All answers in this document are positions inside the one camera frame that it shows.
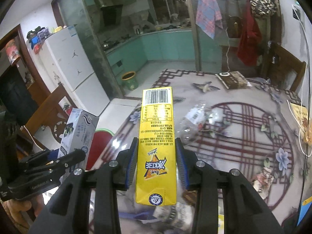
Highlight grey milk carton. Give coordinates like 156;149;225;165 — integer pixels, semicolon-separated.
57;108;99;171

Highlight clear plastic bottle white label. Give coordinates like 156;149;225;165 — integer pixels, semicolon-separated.
179;102;232;145

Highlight yellow booklet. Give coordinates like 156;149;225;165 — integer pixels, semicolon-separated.
290;102;312;133

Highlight brown handbag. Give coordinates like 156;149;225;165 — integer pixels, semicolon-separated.
227;16;242;39

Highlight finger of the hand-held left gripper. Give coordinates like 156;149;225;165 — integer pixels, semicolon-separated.
18;150;55;170
24;149;86;178

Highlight green yellow waste bin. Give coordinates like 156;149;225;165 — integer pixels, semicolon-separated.
121;71;138;91

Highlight crushed clear bottle with cap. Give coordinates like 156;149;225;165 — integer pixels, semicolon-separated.
152;202;194;228

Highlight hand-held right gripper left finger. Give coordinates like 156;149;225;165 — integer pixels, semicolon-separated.
29;137;139;234

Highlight plain wooden chair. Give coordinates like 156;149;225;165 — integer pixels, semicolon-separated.
261;41;307;92

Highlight pile of clutter on refrigerator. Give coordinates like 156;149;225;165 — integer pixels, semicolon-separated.
26;26;51;52

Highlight black white patterned bag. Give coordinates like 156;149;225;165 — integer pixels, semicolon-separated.
248;0;280;18

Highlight blue yellow book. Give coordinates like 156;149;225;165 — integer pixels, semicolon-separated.
296;199;312;229

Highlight metal bead chain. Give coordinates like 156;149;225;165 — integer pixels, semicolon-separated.
21;125;50;151

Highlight black range hood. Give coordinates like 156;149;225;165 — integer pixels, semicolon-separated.
100;4;123;26

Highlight kitchen window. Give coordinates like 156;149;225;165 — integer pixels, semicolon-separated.
146;0;193;26

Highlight white refrigerator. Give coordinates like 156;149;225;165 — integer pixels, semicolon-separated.
44;26;111;117

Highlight brown tissue box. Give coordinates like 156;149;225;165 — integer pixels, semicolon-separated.
216;71;252;90

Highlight red hanging garment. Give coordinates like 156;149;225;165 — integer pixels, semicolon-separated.
237;5;263;66

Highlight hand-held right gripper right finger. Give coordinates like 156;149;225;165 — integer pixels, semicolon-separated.
175;137;284;234

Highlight wall poster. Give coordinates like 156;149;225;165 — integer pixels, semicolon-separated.
5;39;21;65

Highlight blue toothbrush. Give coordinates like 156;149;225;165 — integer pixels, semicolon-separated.
119;212;153;222

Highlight printed wrapper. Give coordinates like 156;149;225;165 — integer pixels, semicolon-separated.
252;167;275;193

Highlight thin white cable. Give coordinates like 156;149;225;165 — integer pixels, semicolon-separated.
225;38;232;73

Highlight carved wooden chair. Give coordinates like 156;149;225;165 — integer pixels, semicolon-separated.
17;91;74;152

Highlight wall outlet with charger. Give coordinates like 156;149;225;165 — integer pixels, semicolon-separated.
292;4;303;20

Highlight teal kitchen cabinets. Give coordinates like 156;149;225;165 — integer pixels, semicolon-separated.
106;29;196;79

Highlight yellow drink carton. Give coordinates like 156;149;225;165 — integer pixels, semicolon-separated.
136;86;177;207

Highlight plaid pink blue towel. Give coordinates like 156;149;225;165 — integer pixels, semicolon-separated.
193;0;224;40

